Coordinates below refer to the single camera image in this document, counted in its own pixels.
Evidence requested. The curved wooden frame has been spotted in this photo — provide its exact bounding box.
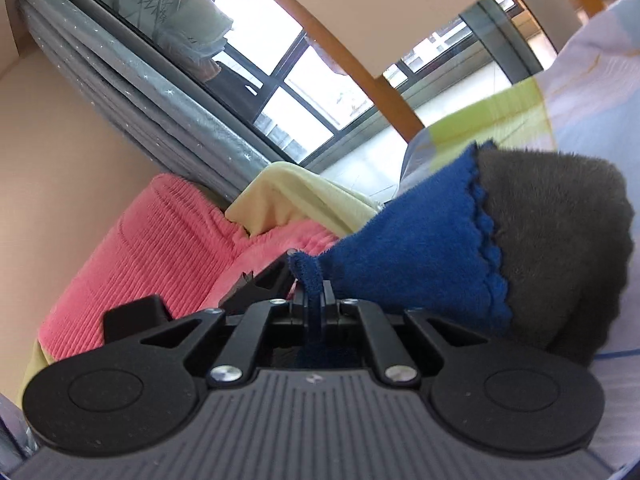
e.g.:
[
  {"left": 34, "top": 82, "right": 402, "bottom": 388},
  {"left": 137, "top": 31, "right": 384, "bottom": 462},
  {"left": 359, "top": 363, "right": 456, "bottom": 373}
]
[{"left": 234, "top": 0, "right": 427, "bottom": 144}]

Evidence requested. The drying rack with laundry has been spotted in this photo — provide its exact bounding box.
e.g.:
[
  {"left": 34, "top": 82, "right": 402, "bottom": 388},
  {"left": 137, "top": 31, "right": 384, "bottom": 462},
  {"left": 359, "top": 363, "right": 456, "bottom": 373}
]
[{"left": 112, "top": 0, "right": 236, "bottom": 84}]

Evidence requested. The blue and grey cleaning cloth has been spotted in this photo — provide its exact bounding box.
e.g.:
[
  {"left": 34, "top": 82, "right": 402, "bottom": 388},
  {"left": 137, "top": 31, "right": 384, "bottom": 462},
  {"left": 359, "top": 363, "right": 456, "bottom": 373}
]
[{"left": 287, "top": 141, "right": 635, "bottom": 371}]

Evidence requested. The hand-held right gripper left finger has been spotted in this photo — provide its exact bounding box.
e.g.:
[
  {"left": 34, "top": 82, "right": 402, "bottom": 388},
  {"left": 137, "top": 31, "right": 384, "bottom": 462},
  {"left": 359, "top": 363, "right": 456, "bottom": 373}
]
[{"left": 140, "top": 285, "right": 307, "bottom": 387}]

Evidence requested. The dark framed window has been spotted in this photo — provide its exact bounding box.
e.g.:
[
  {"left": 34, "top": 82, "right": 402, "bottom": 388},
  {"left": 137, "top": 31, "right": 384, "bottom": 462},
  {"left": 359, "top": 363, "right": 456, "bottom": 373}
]
[{"left": 62, "top": 0, "right": 561, "bottom": 168}]

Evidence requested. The patterned light bedsheet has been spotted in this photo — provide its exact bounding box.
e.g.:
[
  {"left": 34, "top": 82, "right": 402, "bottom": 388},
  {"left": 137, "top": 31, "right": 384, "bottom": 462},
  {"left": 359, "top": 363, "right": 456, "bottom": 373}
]
[{"left": 399, "top": 0, "right": 640, "bottom": 472}]

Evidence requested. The pink ribbed blanket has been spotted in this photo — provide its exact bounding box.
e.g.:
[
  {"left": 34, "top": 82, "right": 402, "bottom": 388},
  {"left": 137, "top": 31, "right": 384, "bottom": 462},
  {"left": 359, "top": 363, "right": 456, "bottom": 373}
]
[{"left": 37, "top": 172, "right": 342, "bottom": 364}]

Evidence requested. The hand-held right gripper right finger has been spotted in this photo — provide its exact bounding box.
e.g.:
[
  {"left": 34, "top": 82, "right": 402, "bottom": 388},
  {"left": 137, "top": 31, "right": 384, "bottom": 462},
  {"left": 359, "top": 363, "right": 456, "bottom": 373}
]
[{"left": 322, "top": 282, "right": 489, "bottom": 386}]

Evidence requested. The pale yellow cloth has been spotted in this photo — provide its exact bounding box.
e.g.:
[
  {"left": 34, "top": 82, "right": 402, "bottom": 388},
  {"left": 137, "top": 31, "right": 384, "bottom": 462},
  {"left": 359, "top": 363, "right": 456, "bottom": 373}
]
[{"left": 225, "top": 161, "right": 385, "bottom": 239}]

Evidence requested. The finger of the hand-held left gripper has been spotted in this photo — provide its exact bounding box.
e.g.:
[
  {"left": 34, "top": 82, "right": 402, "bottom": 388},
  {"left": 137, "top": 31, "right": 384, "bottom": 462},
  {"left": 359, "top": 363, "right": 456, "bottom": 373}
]
[{"left": 218, "top": 248, "right": 301, "bottom": 312}]

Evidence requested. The grey starred curtain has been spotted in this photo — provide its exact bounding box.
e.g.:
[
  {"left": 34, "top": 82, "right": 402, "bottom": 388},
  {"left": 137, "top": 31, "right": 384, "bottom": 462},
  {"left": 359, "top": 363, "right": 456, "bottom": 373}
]
[{"left": 17, "top": 0, "right": 275, "bottom": 202}]

